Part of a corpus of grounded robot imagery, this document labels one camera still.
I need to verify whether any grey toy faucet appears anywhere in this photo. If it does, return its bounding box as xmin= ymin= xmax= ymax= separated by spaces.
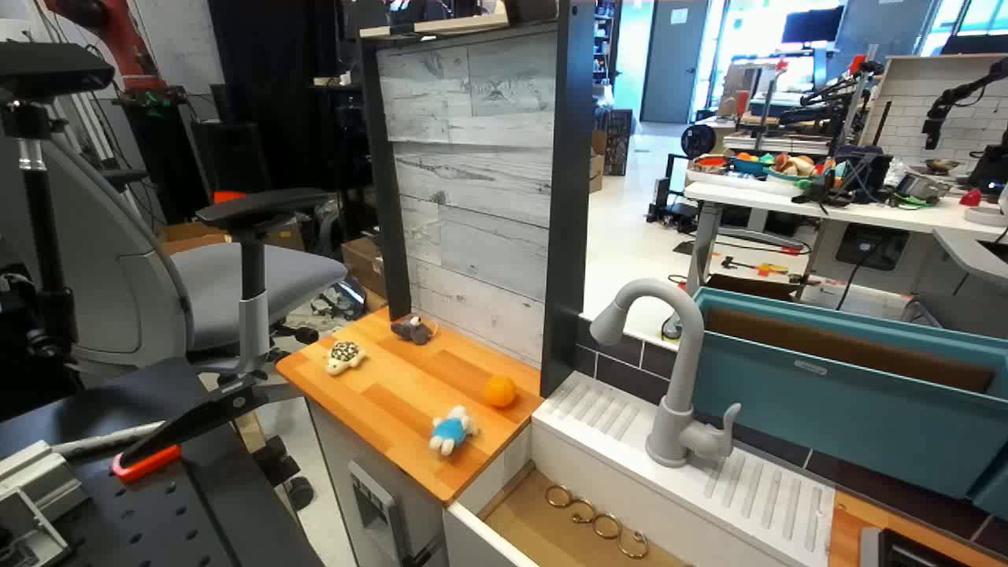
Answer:
xmin=590 ymin=276 xmax=741 ymax=466

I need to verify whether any black orange clamp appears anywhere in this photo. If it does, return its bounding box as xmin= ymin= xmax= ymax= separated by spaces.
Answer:
xmin=109 ymin=382 xmax=284 ymax=481

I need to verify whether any teal storage bin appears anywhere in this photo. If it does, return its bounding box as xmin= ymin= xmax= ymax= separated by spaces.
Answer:
xmin=696 ymin=291 xmax=1008 ymax=518

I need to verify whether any black camera stand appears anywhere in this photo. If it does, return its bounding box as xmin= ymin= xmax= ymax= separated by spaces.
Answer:
xmin=0 ymin=41 xmax=114 ymax=358

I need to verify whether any white toy sink unit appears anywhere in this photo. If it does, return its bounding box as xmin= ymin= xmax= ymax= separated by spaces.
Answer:
xmin=443 ymin=374 xmax=835 ymax=567

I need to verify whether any orange ball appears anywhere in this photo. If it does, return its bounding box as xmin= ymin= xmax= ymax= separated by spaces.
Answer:
xmin=481 ymin=374 xmax=516 ymax=409

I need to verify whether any small turtle toy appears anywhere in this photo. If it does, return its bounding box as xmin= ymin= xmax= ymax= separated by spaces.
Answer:
xmin=326 ymin=339 xmax=365 ymax=374

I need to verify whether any grey office chair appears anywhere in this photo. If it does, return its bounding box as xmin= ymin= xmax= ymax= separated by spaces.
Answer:
xmin=44 ymin=141 xmax=346 ymax=374

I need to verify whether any blue plush doll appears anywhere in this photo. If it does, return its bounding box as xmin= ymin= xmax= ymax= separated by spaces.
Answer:
xmin=428 ymin=407 xmax=474 ymax=457

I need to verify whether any white cluttered workbench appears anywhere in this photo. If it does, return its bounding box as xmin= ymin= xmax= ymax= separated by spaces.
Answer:
xmin=684 ymin=173 xmax=1008 ymax=292

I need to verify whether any whitewashed wood back panel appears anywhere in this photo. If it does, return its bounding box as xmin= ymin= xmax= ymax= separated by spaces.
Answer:
xmin=361 ymin=0 xmax=593 ymax=393

